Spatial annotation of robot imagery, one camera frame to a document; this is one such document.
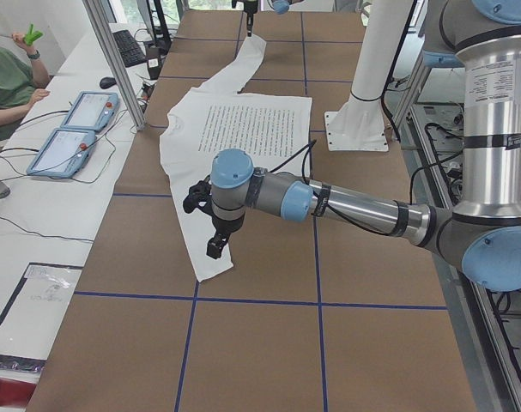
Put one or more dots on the upper blue teach pendant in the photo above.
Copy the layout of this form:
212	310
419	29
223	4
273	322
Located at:
91	111

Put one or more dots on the green plastic clamp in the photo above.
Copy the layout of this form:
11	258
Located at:
32	35

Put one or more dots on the lower blue teach pendant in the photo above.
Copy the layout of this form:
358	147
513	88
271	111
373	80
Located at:
63	154

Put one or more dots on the aluminium frame post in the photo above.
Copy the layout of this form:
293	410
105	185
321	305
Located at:
102	30

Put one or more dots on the black computer mouse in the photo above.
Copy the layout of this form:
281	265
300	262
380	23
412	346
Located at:
107	82

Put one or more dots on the black keyboard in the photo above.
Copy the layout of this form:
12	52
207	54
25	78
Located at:
129	49

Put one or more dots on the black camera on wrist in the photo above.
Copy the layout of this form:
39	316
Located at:
199	197

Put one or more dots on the plastic document sleeve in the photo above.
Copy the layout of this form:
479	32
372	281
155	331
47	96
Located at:
31	318

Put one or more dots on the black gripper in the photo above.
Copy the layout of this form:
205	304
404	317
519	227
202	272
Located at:
226	224
249	19

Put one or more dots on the blue teach pendant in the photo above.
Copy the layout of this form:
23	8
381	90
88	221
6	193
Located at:
91	111
63	154

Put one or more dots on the person in green shirt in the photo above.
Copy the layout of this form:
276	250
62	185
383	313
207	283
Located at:
21	85

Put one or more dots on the white long-sleeve printed shirt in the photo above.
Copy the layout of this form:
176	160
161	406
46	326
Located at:
218	133

